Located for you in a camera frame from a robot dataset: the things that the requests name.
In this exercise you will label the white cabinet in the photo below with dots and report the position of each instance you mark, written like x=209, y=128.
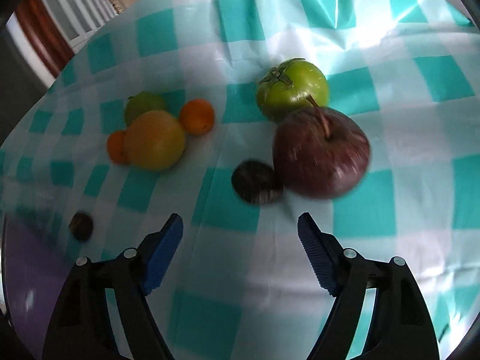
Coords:
x=79, y=20

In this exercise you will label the yellow orange citrus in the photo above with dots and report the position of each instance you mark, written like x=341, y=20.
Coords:
x=155, y=141

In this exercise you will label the green lime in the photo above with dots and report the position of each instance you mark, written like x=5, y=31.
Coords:
x=142, y=103

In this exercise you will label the teal white checkered tablecloth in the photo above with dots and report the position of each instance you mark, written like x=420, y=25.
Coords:
x=240, y=285

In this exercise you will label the purple white storage box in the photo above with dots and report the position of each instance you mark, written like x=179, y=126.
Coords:
x=33, y=275

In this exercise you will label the dark red apple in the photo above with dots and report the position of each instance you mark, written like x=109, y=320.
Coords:
x=320, y=153

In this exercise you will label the dark passion fruit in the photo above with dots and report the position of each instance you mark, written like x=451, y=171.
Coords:
x=256, y=182

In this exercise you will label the small dark fruit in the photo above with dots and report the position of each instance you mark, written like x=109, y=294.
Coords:
x=81, y=226

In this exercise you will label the small mandarin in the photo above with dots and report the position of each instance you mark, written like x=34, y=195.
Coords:
x=115, y=147
x=197, y=117

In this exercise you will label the green tomato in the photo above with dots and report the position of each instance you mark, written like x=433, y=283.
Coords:
x=292, y=85

